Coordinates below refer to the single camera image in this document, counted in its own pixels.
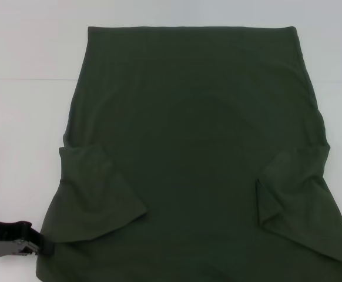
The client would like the dark green shirt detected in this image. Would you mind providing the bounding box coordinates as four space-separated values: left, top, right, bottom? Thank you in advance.
35 25 342 282

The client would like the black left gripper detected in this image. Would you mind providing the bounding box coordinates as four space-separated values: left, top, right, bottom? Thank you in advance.
0 217 55 259

